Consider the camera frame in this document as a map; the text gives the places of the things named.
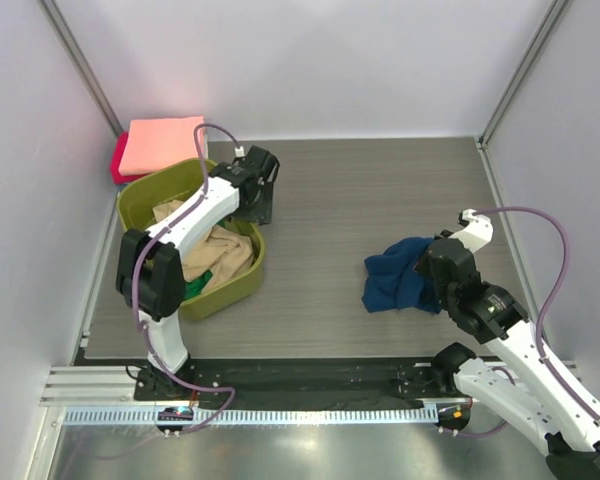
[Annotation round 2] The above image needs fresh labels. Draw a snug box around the beige t shirt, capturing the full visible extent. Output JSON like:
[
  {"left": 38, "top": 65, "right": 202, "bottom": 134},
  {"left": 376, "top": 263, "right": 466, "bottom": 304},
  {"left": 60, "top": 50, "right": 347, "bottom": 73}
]
[{"left": 182, "top": 220, "right": 254, "bottom": 295}]

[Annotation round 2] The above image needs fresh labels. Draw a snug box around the left aluminium frame post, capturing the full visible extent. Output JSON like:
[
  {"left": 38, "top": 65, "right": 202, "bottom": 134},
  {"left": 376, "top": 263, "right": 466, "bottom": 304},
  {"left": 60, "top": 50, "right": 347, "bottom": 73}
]
[{"left": 38, "top": 0, "right": 123, "bottom": 136}]

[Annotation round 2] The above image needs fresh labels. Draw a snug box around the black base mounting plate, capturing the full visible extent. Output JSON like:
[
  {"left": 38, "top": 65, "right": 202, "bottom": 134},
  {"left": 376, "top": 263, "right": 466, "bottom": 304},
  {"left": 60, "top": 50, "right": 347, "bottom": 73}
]
[{"left": 134, "top": 357, "right": 459, "bottom": 410}]

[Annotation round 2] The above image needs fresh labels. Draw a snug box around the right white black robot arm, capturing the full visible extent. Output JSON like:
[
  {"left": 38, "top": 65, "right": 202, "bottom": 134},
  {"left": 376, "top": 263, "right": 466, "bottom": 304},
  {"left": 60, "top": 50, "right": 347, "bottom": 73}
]
[{"left": 416, "top": 238, "right": 600, "bottom": 479}]

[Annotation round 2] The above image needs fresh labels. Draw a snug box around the right aluminium frame post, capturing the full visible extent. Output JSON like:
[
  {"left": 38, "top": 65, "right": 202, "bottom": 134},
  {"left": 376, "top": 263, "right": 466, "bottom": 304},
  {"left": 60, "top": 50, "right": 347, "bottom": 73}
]
[{"left": 479, "top": 0, "right": 576, "bottom": 144}]

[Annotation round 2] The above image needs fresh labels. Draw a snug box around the olive green plastic bin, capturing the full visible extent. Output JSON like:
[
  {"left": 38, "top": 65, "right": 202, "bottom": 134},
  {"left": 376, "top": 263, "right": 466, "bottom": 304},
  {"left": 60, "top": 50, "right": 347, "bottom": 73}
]
[{"left": 115, "top": 159, "right": 264, "bottom": 322}]

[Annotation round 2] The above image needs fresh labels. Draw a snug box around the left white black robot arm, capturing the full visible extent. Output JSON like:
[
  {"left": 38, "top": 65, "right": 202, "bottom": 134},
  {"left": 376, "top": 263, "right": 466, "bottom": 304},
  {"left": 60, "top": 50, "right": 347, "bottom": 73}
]
[{"left": 115, "top": 146, "right": 280, "bottom": 375}]

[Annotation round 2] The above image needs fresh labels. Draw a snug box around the folded magenta t shirt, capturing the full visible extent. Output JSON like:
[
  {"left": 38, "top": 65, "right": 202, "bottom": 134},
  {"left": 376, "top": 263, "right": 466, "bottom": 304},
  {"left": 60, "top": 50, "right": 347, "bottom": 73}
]
[{"left": 109, "top": 132, "right": 128, "bottom": 185}]

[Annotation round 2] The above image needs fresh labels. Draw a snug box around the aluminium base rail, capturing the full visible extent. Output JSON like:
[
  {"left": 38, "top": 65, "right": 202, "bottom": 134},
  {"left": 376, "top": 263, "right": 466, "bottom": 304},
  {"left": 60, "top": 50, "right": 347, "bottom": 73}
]
[{"left": 40, "top": 366, "right": 138, "bottom": 406}]

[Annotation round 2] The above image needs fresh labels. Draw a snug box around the green t shirt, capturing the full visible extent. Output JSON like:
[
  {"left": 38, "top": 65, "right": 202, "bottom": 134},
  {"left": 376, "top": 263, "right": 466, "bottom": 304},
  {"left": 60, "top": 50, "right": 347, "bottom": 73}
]
[{"left": 184, "top": 270, "right": 213, "bottom": 300}]

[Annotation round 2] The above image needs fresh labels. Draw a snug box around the white slotted cable duct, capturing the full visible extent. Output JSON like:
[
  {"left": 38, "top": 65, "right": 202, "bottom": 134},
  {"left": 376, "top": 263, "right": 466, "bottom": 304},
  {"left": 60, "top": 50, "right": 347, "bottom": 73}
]
[{"left": 63, "top": 405, "right": 438, "bottom": 427}]

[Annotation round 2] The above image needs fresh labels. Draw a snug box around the folded salmon pink t shirt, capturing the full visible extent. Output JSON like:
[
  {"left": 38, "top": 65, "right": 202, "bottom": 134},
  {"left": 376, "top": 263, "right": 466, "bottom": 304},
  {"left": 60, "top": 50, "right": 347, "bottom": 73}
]
[{"left": 118, "top": 116, "right": 204, "bottom": 176}]

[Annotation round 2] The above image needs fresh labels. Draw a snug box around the blue mickey t shirt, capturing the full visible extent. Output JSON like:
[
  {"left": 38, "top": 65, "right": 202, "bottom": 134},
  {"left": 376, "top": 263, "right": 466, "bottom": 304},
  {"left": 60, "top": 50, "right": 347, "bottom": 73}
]
[{"left": 361, "top": 237, "right": 442, "bottom": 315}]

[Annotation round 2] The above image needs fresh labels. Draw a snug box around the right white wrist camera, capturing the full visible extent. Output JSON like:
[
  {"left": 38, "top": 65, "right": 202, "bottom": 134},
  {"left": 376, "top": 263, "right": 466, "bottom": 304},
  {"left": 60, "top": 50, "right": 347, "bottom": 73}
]
[{"left": 452, "top": 209, "right": 494, "bottom": 254}]

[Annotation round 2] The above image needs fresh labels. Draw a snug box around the aluminium frame post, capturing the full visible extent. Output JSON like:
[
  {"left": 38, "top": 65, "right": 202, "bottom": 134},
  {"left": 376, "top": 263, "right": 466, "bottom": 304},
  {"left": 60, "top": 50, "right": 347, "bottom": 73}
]
[
  {"left": 479, "top": 0, "right": 576, "bottom": 144},
  {"left": 38, "top": 0, "right": 123, "bottom": 136}
]

